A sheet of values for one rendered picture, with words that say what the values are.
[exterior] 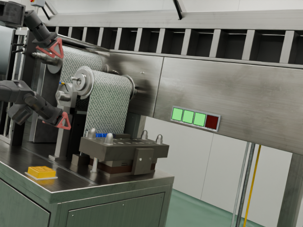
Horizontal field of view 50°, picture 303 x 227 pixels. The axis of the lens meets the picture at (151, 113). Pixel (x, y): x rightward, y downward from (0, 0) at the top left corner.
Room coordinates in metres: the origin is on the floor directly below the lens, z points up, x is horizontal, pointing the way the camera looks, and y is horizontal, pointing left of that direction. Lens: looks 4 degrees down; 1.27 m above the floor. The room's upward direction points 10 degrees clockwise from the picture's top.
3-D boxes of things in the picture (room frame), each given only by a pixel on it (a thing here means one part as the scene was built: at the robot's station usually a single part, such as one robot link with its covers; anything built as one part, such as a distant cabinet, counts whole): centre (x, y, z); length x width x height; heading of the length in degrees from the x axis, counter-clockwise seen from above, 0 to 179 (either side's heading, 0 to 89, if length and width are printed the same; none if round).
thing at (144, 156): (1.39, 0.00, 0.96); 0.10 x 0.03 x 0.11; 140
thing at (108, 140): (1.28, 0.15, 1.05); 0.04 x 0.04 x 0.04
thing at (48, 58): (1.57, 0.53, 1.33); 0.06 x 0.06 x 0.06; 50
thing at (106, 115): (1.48, 0.19, 1.11); 0.23 x 0.01 x 0.18; 140
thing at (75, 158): (1.48, 0.19, 0.92); 0.28 x 0.04 x 0.04; 140
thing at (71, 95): (1.42, 0.37, 1.05); 0.06 x 0.05 x 0.31; 140
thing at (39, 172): (1.15, 0.35, 0.91); 0.07 x 0.07 x 0.02; 50
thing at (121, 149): (1.44, 0.08, 1.00); 0.40 x 0.16 x 0.06; 140
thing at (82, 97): (1.43, 0.32, 1.25); 0.15 x 0.01 x 0.15; 50
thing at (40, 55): (1.52, 0.57, 1.33); 0.06 x 0.03 x 0.03; 140
